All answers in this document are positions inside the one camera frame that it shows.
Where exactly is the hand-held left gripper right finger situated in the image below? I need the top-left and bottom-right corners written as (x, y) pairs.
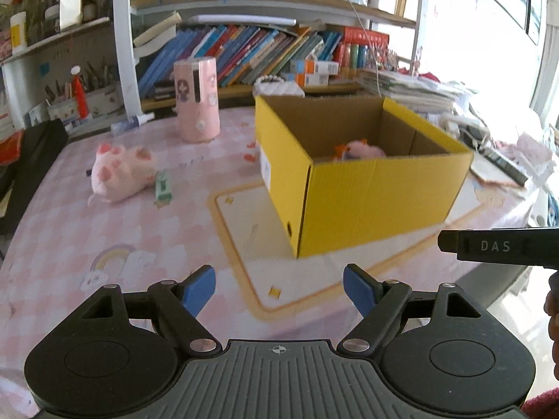
top-left (337, 263), bottom-right (482, 355)

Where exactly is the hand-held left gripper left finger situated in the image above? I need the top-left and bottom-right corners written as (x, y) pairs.
top-left (80, 264), bottom-right (222, 356)

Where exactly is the yellow cardboard box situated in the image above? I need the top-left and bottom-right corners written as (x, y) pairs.
top-left (254, 95), bottom-right (475, 259)

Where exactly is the pink plush toy orange trim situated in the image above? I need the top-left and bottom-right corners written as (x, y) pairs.
top-left (334, 138), bottom-right (388, 161)

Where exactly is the person's right hand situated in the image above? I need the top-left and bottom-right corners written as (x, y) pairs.
top-left (544, 273), bottom-right (559, 380)

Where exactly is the black remote control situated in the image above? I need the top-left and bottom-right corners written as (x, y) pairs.
top-left (481, 147), bottom-right (530, 187)

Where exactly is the pink notebook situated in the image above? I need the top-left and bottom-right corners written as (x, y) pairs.
top-left (469, 152), bottom-right (527, 189)

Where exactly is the pink checked tablecloth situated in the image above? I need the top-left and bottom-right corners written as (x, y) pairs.
top-left (0, 105), bottom-right (540, 419)

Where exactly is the small green packet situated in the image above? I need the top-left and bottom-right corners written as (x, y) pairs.
top-left (154, 169), bottom-right (174, 207)

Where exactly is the white power strip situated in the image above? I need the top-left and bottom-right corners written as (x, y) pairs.
top-left (437, 115), bottom-right (491, 141)

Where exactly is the pink paw plush toy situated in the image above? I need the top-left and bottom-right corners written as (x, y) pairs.
top-left (86, 142), bottom-right (157, 204)

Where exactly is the small spray bottle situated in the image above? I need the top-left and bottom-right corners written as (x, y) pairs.
top-left (109, 112), bottom-right (156, 137)

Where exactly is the pink cylinder humidifier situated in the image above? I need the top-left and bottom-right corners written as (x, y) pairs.
top-left (173, 56), bottom-right (221, 144)

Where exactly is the stack of papers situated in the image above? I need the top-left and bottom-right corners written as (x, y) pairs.
top-left (355, 68), bottom-right (470, 113)

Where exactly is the black case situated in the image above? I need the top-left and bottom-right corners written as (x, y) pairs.
top-left (0, 118), bottom-right (69, 238)

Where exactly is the orange and white carton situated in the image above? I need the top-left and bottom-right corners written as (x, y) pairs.
top-left (296, 73), bottom-right (330, 87)
top-left (289, 60), bottom-right (340, 76)

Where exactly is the white quilted handbag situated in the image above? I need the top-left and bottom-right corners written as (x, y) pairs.
top-left (253, 74), bottom-right (305, 99)

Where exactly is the desk organizer with pens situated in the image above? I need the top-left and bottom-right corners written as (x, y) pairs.
top-left (44, 57), bottom-right (124, 125)

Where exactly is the red and white marker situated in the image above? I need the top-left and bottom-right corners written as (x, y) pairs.
top-left (70, 65), bottom-right (91, 119)

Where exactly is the cup of coloured pencils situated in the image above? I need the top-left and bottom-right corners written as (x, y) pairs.
top-left (368, 45), bottom-right (399, 71)

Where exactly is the long row of leaning books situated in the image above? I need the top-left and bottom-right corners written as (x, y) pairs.
top-left (137, 24), bottom-right (343, 97)

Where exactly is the white bookshelf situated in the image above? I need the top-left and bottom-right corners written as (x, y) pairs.
top-left (112, 0), bottom-right (428, 117)

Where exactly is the red boxed dictionary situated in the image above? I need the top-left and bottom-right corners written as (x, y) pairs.
top-left (337, 25), bottom-right (390, 47)

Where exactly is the white leaning book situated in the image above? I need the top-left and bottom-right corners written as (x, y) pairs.
top-left (132, 11), bottom-right (183, 58)

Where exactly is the white bottle yellow label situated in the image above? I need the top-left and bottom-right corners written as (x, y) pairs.
top-left (9, 12), bottom-right (28, 49)

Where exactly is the small framed wall picture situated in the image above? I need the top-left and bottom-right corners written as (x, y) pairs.
top-left (526, 0), bottom-right (545, 47)

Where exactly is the white hanging cable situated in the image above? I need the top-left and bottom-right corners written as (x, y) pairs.
top-left (329, 0), bottom-right (378, 73)

